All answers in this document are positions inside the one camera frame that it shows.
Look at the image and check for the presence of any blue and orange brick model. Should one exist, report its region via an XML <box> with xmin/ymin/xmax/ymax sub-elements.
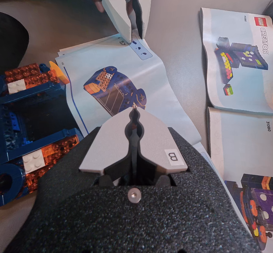
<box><xmin>0</xmin><ymin>61</ymin><xmax>84</xmax><ymax>207</ymax></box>

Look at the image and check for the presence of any closed booklet, purple arcade picture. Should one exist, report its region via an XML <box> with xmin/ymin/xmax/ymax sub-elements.
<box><xmin>206</xmin><ymin>106</ymin><xmax>273</xmax><ymax>252</ymax></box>

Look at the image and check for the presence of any black round disc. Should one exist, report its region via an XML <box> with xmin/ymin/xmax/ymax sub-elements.
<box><xmin>0</xmin><ymin>12</ymin><xmax>29</xmax><ymax>68</ymax></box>

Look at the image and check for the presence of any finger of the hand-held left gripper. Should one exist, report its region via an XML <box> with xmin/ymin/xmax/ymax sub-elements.
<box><xmin>102</xmin><ymin>0</ymin><xmax>133</xmax><ymax>44</ymax></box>
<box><xmin>136</xmin><ymin>0</ymin><xmax>152</xmax><ymax>39</ymax></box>

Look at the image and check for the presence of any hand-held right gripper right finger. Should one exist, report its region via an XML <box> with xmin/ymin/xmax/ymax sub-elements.
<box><xmin>135</xmin><ymin>107</ymin><xmax>188</xmax><ymax>174</ymax></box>

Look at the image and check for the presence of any open instruction booklet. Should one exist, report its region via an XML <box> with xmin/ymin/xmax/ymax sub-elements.
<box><xmin>55</xmin><ymin>34</ymin><xmax>216</xmax><ymax>172</ymax></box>

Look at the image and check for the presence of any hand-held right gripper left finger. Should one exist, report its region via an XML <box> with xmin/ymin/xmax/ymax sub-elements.
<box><xmin>79</xmin><ymin>107</ymin><xmax>134</xmax><ymax>175</ymax></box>

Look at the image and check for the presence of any closed booklet, yellow blocks picture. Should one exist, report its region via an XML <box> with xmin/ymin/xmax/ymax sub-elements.
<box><xmin>199</xmin><ymin>7</ymin><xmax>273</xmax><ymax>116</ymax></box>

